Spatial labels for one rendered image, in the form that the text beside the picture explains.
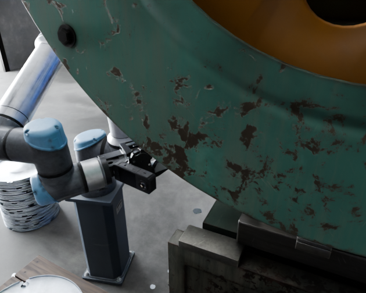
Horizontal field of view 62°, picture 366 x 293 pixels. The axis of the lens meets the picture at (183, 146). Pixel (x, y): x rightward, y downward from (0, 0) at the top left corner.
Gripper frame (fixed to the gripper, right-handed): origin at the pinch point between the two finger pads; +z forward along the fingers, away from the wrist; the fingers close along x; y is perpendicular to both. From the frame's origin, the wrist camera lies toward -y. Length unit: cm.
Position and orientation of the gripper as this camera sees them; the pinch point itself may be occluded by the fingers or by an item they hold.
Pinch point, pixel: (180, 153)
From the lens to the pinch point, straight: 79.0
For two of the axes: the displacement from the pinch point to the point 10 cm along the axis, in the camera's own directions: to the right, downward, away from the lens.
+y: -4.6, -4.1, 7.9
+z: 8.9, -2.6, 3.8
